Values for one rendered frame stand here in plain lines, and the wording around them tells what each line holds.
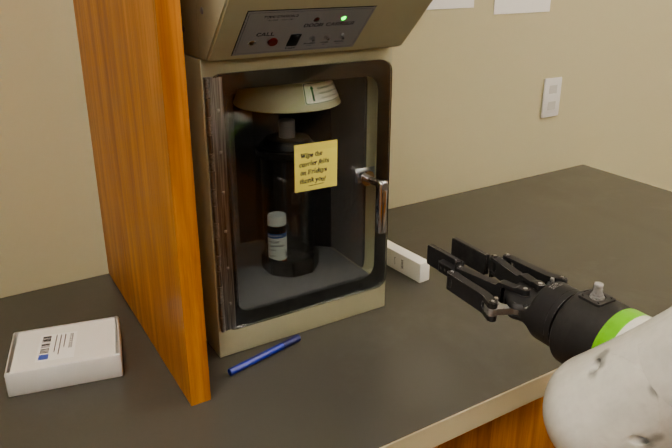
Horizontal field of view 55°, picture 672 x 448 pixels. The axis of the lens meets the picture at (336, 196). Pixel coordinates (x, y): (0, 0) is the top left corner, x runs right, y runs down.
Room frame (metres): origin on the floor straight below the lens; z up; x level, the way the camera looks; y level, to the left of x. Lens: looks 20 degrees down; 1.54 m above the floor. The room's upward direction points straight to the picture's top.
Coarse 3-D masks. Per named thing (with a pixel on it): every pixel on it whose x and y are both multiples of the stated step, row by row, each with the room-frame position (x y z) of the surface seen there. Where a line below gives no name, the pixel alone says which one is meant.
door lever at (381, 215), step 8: (368, 176) 1.01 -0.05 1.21; (368, 184) 1.01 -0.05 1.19; (376, 184) 0.98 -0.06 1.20; (384, 184) 0.97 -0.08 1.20; (376, 192) 0.98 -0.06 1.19; (384, 192) 0.97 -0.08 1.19; (376, 200) 0.98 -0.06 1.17; (384, 200) 0.97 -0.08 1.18; (376, 208) 0.98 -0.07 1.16; (384, 208) 0.97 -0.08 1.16; (376, 216) 0.98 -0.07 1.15; (384, 216) 0.97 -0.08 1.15; (376, 224) 0.97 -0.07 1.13; (384, 224) 0.97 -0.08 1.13; (384, 232) 0.97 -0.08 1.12
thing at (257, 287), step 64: (320, 64) 0.98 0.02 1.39; (384, 64) 1.03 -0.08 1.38; (256, 128) 0.91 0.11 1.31; (320, 128) 0.97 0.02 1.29; (384, 128) 1.03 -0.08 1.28; (256, 192) 0.91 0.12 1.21; (320, 192) 0.97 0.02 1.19; (256, 256) 0.91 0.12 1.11; (320, 256) 0.97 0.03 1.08; (384, 256) 1.03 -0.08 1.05; (256, 320) 0.91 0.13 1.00
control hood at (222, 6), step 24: (216, 0) 0.82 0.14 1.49; (240, 0) 0.80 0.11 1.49; (264, 0) 0.82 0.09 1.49; (288, 0) 0.84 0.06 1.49; (312, 0) 0.86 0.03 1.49; (336, 0) 0.88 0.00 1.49; (360, 0) 0.90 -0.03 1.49; (384, 0) 0.92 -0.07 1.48; (408, 0) 0.94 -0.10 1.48; (432, 0) 0.97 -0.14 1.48; (216, 24) 0.83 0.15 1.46; (240, 24) 0.84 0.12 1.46; (384, 24) 0.97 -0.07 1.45; (408, 24) 0.99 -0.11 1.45; (216, 48) 0.85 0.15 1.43; (336, 48) 0.96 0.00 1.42; (360, 48) 0.99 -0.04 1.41
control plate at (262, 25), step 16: (256, 16) 0.84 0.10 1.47; (272, 16) 0.85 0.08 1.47; (288, 16) 0.86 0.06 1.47; (304, 16) 0.87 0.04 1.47; (320, 16) 0.89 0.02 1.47; (336, 16) 0.90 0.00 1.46; (352, 16) 0.92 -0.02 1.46; (368, 16) 0.93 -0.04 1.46; (240, 32) 0.85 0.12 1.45; (256, 32) 0.86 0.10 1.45; (272, 32) 0.87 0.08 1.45; (288, 32) 0.89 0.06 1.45; (304, 32) 0.90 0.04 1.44; (320, 32) 0.92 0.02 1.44; (336, 32) 0.93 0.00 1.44; (352, 32) 0.95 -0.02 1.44; (240, 48) 0.87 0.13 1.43; (256, 48) 0.88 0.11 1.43; (272, 48) 0.90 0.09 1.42; (288, 48) 0.91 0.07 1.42; (304, 48) 0.93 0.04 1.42; (320, 48) 0.94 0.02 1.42
